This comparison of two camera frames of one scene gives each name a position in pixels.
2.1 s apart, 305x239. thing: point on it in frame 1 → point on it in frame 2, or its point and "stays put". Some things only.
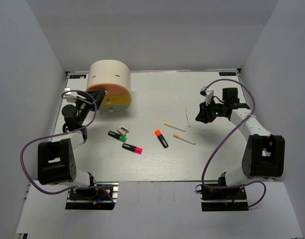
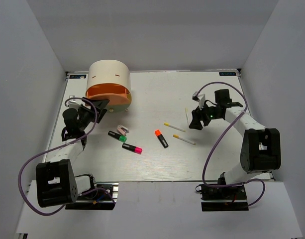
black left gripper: (88, 101) → (100, 104)
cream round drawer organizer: (114, 77) stays put
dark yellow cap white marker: (177, 136) stays put
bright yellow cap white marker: (168, 124) stays put
